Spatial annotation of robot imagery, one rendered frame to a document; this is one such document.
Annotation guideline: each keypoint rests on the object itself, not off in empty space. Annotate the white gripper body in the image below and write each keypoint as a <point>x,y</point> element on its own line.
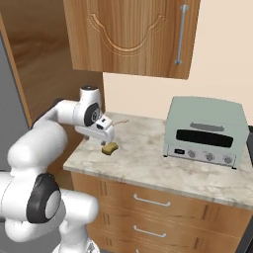
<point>97,132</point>

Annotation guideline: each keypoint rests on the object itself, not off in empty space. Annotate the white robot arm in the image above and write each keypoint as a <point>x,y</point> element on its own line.
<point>36,154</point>

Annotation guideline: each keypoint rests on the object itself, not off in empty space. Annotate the wooden cupboard door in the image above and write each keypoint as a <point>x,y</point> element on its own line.
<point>131,36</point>

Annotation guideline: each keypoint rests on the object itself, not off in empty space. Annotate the yellow sponge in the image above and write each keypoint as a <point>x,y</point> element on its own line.
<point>110,148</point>

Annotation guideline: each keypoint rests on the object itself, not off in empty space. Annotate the black hob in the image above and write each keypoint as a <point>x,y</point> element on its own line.
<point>249,140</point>

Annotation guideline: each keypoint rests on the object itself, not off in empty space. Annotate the grey fridge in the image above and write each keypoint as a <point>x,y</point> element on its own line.
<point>10,105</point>

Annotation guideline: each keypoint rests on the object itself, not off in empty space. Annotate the tall wooden cabinet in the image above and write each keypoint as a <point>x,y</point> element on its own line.
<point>49,59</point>

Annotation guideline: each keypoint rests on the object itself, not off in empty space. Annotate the pale green toaster oven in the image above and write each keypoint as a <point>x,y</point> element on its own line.
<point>206,131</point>

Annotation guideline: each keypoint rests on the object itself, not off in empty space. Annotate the wooden drawer front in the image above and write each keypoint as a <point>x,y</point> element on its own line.
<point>158,202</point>
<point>154,232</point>
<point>108,243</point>

